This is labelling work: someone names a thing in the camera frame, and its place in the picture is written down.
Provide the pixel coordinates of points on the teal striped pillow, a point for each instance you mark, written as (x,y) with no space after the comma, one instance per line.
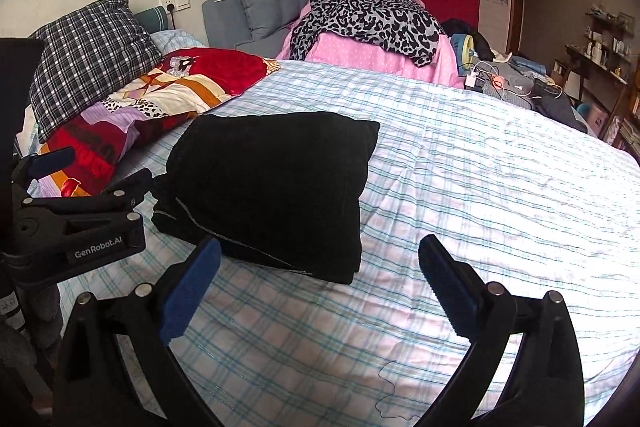
(152,18)

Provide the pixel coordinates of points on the black pants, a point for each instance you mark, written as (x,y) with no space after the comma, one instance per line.
(270,187)

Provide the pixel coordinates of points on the leopard print cloth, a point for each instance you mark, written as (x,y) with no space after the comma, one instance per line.
(370,17)

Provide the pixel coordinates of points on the blue storage box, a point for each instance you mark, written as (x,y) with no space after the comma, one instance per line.
(592,117)

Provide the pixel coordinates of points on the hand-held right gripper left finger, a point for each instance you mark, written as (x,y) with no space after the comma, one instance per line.
(192,292)

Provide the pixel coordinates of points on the pink dotted blanket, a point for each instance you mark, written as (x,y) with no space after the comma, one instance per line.
(360,57)

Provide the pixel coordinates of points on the black cloth bundle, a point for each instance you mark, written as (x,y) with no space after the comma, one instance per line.
(467,27)

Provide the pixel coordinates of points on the power strip with red light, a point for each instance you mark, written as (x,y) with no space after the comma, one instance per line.
(495,82)

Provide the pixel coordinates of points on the bed with plaid sheet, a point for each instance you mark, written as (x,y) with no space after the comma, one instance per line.
(475,207)

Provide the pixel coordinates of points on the wooden bookshelf with books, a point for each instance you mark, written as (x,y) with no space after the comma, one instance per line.
(631,132)

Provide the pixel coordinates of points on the white wall socket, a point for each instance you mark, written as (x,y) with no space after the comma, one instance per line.
(175,2)

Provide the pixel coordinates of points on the colourful patchwork quilt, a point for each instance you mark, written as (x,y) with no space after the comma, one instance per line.
(165,97)

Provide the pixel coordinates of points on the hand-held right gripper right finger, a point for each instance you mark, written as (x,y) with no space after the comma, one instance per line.
(457,302)

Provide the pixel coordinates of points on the black loose thread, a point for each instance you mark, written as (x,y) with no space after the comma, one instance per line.
(392,382)

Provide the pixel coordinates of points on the light checked pillow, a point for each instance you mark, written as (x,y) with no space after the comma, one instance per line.
(175,42)

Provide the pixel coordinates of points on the wooden wall shelf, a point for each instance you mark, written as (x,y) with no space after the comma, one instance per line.
(600,52)

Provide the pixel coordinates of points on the grey clothes pile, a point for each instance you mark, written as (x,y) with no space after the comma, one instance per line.
(545,102)

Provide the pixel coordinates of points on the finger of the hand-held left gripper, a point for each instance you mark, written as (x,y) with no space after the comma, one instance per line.
(50,162)
(132,184)

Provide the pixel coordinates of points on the white charger plug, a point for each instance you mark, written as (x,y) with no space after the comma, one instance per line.
(472,82)

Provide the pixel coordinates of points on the small blue yellow fan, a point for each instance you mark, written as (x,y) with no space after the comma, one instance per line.
(467,52)

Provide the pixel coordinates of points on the large grey headboard cushion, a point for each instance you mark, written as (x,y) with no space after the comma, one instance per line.
(280,2)

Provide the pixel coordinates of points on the small grey headboard cushion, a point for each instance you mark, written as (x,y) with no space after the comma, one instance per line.
(222,24)

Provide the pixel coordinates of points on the dark plaid pillow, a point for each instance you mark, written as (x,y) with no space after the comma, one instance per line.
(90,57)

